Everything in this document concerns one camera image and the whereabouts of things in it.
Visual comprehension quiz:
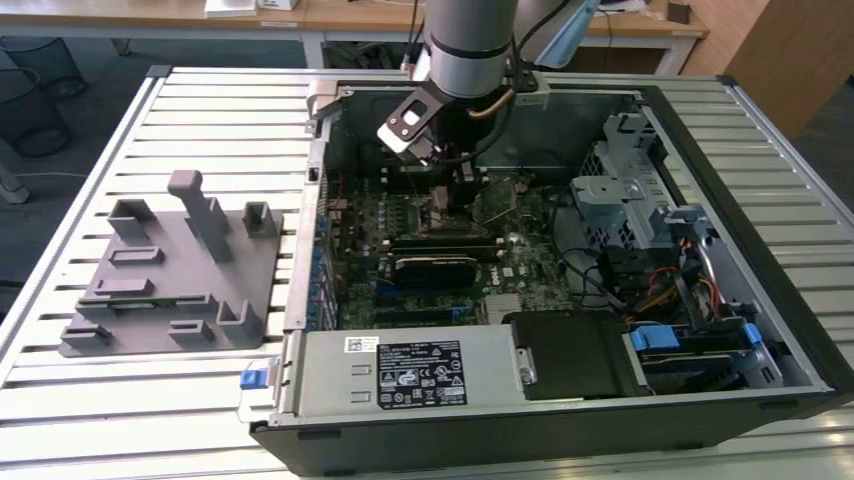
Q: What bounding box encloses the grey plastic parts rack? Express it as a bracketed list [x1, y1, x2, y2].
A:
[57, 169, 285, 359]

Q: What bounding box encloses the thin black cable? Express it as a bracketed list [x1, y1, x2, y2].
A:
[403, 0, 429, 69]

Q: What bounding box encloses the CPU socket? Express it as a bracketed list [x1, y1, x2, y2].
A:
[411, 193, 485, 239]

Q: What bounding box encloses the silver metal support bar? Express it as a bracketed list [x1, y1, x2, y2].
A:
[650, 203, 728, 326]

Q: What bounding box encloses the wooden desk white frame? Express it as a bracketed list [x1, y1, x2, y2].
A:
[0, 0, 710, 76]

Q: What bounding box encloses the silver power supply box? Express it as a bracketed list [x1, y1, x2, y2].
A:
[279, 329, 528, 419]

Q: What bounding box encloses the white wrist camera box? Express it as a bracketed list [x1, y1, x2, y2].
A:
[375, 85, 456, 165]

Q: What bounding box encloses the green motherboard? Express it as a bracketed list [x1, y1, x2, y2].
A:
[319, 169, 602, 331]

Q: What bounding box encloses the white metal furniture foot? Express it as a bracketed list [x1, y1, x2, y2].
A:
[0, 164, 32, 204]

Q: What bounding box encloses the small grey wrist box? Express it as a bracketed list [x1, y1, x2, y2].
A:
[401, 46, 432, 81]

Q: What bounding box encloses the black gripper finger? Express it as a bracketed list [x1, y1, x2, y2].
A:
[451, 166, 487, 222]

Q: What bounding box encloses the black wire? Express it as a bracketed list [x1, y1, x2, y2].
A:
[551, 187, 632, 314]

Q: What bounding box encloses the silver finned heatsink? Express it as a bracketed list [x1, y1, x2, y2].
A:
[483, 294, 526, 319]

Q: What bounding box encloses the blue disk carrier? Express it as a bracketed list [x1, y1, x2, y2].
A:
[630, 324, 682, 359]

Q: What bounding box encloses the black rating label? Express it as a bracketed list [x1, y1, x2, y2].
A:
[376, 341, 468, 411]

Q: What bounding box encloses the orange wire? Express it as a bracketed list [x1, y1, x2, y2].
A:
[692, 277, 726, 321]

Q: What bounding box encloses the black open PC case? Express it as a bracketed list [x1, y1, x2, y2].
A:
[236, 74, 854, 479]

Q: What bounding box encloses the black RAM slot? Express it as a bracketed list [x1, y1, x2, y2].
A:
[381, 174, 488, 183]
[389, 248, 501, 256]
[381, 186, 488, 195]
[389, 253, 501, 262]
[389, 242, 501, 250]
[380, 180, 489, 189]
[380, 168, 489, 177]
[389, 237, 501, 245]

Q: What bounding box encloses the wooden cabinet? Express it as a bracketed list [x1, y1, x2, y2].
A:
[679, 0, 854, 141]

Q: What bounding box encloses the metal socket cover frame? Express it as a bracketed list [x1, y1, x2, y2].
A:
[473, 180, 523, 225]

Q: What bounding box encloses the black wire mesh bin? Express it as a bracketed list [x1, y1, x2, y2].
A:
[2, 37, 88, 99]
[0, 67, 74, 159]

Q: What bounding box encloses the black cable brass plug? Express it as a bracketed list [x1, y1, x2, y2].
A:
[465, 0, 583, 161]

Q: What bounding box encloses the yellow wire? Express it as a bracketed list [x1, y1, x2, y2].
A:
[630, 287, 679, 314]

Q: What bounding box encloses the silver metal drive cage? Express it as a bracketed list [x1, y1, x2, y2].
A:
[570, 112, 675, 251]

